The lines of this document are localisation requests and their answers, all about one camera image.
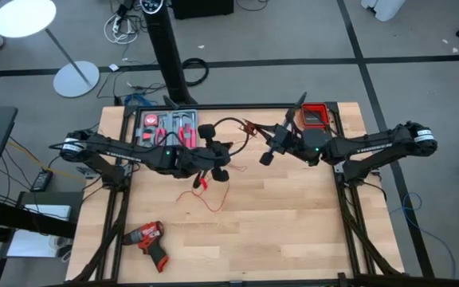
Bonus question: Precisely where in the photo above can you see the small red plastic bin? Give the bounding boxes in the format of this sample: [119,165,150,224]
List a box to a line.
[300,101,331,131]

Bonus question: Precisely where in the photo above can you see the black power adapter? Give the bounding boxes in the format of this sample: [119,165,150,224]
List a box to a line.
[30,169,54,194]

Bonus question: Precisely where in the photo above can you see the red handled pliers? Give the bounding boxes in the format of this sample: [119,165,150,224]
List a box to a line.
[153,126,168,147]

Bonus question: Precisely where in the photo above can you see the black tower fan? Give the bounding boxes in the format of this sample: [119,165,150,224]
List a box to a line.
[139,0,199,107]

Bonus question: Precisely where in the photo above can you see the black left camera cable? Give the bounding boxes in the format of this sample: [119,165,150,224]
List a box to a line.
[212,117,251,157]

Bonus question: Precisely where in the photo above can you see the grey tool kit case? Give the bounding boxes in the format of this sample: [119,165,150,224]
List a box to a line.
[134,108,199,149]

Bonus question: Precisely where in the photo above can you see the thin red wire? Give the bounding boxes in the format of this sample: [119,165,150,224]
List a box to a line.
[175,127,253,213]

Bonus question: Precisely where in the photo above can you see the white flat box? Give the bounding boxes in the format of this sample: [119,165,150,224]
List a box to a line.
[24,203,73,222]

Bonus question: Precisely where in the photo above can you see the white round side table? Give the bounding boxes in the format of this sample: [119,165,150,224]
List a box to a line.
[0,0,100,99]

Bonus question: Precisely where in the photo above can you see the black side stand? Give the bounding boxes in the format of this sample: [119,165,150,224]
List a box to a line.
[0,190,84,287]

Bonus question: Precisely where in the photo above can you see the white plastic container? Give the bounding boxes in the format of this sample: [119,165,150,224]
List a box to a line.
[359,0,408,22]

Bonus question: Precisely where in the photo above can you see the black aluminium rig frame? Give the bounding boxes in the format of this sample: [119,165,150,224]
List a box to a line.
[53,92,459,287]

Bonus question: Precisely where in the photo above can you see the red handled screwdriver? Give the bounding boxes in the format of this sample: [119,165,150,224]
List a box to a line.
[185,123,198,149]

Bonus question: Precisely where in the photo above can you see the red black cordless drill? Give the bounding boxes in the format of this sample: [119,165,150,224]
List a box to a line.
[121,220,171,274]

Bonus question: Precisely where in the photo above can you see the white power strip cables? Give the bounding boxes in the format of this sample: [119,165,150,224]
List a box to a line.
[103,10,140,45]

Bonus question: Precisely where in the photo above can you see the black wire spool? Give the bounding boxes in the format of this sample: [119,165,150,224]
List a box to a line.
[240,118,259,139]

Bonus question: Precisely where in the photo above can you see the black box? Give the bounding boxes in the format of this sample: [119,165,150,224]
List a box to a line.
[171,0,235,21]

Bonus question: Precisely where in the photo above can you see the blue cable bundle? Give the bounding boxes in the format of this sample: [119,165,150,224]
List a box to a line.
[124,92,155,108]

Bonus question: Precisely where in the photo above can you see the red handled hammer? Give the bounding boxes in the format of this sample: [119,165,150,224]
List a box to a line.
[172,112,191,149]

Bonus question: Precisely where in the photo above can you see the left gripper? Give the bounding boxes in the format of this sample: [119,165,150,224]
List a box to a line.
[197,124,233,183]

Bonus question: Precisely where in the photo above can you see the coiled black floor cable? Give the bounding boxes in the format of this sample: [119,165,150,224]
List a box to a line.
[181,57,210,88]

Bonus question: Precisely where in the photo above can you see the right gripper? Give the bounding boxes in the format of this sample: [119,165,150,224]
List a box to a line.
[252,109,299,167]

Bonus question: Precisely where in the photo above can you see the long blue floor cable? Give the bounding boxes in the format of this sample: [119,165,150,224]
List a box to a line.
[388,191,457,280]

